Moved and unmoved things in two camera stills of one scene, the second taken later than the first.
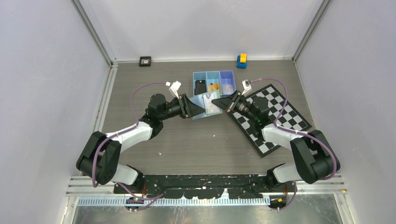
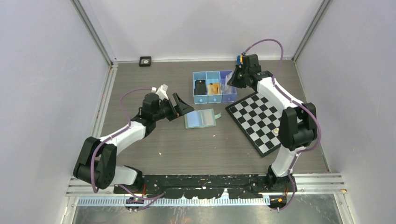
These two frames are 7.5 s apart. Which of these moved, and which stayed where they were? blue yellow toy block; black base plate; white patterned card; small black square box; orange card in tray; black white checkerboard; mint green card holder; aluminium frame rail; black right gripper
Moved: black right gripper; mint green card holder; white patterned card
Stayed: black white checkerboard; small black square box; orange card in tray; black base plate; blue yellow toy block; aluminium frame rail
